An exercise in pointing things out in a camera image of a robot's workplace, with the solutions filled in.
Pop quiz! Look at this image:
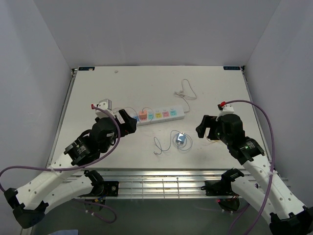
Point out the blue charger plug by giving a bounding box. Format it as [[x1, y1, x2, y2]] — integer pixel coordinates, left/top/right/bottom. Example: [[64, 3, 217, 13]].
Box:
[[175, 133, 186, 146]]

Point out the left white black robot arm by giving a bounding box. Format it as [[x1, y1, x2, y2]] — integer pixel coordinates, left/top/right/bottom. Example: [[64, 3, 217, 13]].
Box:
[[4, 108, 137, 229]]

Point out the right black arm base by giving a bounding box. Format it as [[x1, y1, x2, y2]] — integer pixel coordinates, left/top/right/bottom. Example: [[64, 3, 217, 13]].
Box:
[[201, 168, 244, 196]]

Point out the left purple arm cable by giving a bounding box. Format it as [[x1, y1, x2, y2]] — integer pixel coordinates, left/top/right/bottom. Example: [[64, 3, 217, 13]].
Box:
[[0, 105, 122, 194]]

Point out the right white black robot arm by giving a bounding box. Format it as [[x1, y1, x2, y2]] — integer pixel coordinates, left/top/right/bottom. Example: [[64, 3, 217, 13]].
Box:
[[196, 114, 313, 235]]

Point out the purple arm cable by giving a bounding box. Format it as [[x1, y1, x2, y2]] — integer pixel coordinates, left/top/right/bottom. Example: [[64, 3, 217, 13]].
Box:
[[0, 105, 122, 194], [224, 99, 276, 235]]

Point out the blue cloth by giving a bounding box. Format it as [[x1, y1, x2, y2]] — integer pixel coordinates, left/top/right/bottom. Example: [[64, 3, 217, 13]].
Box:
[[51, 230, 78, 235]]

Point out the left blue corner label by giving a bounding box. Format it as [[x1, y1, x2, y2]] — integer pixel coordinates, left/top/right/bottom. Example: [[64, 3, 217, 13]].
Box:
[[78, 67, 95, 71]]

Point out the blue corner label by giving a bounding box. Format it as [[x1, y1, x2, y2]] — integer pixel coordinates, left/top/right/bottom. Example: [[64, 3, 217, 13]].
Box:
[[78, 67, 95, 71], [223, 66, 241, 71]]

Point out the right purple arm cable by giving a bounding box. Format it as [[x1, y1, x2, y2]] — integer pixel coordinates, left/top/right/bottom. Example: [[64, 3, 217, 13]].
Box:
[[224, 99, 276, 235]]

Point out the right blue corner label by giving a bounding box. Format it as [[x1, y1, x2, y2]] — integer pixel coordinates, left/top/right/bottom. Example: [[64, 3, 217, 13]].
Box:
[[223, 66, 241, 71]]

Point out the pink charger plug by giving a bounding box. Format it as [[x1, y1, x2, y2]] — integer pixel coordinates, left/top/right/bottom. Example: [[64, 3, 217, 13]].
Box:
[[138, 110, 147, 120]]

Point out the white colourful power strip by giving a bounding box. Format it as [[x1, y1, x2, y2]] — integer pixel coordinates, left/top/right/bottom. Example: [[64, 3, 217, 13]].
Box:
[[130, 105, 185, 126]]

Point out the white power strip cord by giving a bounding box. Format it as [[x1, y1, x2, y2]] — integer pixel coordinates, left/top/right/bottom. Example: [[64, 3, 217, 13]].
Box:
[[174, 78, 198, 114]]

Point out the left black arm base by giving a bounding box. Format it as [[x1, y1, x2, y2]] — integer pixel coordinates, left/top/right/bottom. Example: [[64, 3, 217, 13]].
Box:
[[84, 170, 119, 197]]

